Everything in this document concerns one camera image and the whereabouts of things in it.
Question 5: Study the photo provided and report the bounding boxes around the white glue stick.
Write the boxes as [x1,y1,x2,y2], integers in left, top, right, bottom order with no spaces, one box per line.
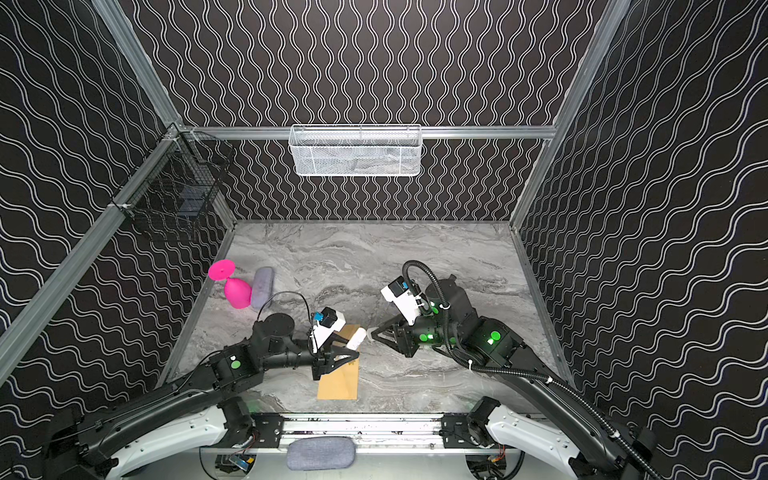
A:
[346,328,367,351]

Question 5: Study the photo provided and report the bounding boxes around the brown manila envelope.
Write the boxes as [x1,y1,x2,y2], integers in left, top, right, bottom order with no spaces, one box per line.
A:
[317,325,361,401]

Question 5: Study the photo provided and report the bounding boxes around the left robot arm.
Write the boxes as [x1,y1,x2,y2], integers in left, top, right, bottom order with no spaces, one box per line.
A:
[42,313,365,479]

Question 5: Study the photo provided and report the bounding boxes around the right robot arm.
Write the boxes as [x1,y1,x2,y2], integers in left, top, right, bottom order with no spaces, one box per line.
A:
[371,260,661,479]

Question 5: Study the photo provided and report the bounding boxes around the grey fabric pouch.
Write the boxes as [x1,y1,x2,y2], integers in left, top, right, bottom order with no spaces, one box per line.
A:
[286,437,356,471]

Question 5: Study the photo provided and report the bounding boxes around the magenta plastic goblet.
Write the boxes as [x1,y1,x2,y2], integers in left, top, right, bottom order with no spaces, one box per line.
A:
[208,259,252,310]

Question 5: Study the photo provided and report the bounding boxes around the aluminium back crossbar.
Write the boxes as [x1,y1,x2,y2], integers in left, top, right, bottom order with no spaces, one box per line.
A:
[186,125,556,141]

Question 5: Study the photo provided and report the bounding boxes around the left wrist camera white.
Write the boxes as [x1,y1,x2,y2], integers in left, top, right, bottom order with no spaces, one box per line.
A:
[309,307,346,354]

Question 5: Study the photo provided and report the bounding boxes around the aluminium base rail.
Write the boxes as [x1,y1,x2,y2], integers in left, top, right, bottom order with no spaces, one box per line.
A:
[239,411,604,452]

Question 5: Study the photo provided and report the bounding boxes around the white wire basket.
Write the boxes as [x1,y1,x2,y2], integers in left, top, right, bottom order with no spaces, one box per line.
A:
[288,124,424,177]

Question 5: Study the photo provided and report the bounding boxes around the black wire basket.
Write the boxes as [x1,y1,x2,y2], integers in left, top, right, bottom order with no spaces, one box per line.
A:
[117,131,235,244]

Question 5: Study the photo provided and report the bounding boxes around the aluminium left side rail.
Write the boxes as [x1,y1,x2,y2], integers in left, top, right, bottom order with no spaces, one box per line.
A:
[1,126,179,381]

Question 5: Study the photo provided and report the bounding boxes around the aluminium corner post right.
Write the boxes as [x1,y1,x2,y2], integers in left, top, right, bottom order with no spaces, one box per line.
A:
[510,0,631,232]

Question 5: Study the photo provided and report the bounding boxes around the aluminium corner post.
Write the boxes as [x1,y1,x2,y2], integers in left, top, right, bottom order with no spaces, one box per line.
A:
[510,0,631,232]
[92,0,183,127]

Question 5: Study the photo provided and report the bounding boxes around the aluminium corner post left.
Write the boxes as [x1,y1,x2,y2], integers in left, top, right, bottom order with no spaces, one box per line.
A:
[92,0,183,127]

